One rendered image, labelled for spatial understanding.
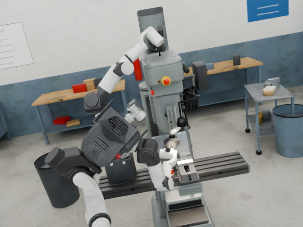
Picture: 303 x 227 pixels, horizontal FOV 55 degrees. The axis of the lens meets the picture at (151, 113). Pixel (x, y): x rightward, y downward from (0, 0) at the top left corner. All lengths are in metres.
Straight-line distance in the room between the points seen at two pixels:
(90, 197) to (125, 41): 4.79
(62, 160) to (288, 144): 3.26
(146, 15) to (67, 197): 2.62
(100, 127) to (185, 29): 4.96
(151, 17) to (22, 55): 4.77
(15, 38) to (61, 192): 3.73
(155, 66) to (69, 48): 4.66
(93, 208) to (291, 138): 3.03
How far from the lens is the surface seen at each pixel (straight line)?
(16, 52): 6.73
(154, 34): 1.82
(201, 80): 2.40
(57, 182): 3.89
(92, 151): 1.66
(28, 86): 6.80
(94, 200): 1.89
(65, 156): 1.72
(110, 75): 1.77
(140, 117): 1.80
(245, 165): 2.42
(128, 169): 2.35
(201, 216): 2.26
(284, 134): 4.27
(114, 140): 1.61
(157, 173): 1.81
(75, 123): 6.16
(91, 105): 1.73
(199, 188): 2.40
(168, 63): 1.89
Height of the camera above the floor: 2.22
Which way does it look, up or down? 20 degrees down
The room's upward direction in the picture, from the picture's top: 10 degrees counter-clockwise
